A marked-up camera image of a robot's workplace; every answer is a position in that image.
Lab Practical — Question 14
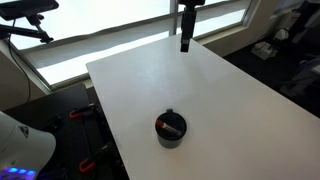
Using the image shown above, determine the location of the red dry-erase marker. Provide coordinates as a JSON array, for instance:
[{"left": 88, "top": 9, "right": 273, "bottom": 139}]
[{"left": 155, "top": 119, "right": 183, "bottom": 136}]

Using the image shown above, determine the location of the light office chair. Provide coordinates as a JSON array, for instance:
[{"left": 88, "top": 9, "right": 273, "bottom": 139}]
[{"left": 281, "top": 59, "right": 320, "bottom": 98}]

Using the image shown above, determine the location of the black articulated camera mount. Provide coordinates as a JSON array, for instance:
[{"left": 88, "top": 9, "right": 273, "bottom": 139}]
[{"left": 0, "top": 14, "right": 54, "bottom": 44}]

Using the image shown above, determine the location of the orange-handled black clamp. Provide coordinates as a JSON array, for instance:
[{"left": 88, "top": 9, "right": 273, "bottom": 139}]
[
  {"left": 69, "top": 105, "right": 98, "bottom": 120},
  {"left": 79, "top": 143, "right": 114, "bottom": 174}
]

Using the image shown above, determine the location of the white box device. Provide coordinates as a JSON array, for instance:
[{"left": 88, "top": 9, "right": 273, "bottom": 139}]
[{"left": 251, "top": 41, "right": 278, "bottom": 61}]

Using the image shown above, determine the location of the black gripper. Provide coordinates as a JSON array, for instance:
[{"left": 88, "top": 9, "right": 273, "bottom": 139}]
[{"left": 177, "top": 0, "right": 206, "bottom": 53}]

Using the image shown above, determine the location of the dark teal mug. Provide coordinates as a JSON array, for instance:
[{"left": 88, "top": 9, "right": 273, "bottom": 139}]
[{"left": 154, "top": 108, "right": 188, "bottom": 150}]

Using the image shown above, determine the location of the black hanging cable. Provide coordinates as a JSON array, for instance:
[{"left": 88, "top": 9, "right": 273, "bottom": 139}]
[{"left": 8, "top": 19, "right": 33, "bottom": 104}]

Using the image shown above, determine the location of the black perforated mounting board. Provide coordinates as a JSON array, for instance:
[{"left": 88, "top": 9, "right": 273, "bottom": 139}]
[{"left": 6, "top": 83, "right": 129, "bottom": 180}]

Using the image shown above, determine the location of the white robot base blue light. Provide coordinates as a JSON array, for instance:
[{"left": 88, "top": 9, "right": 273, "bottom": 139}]
[{"left": 0, "top": 111, "right": 57, "bottom": 180}]

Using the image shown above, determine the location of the black camera on mount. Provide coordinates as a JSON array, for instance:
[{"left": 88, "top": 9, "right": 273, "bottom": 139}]
[{"left": 0, "top": 0, "right": 60, "bottom": 21}]

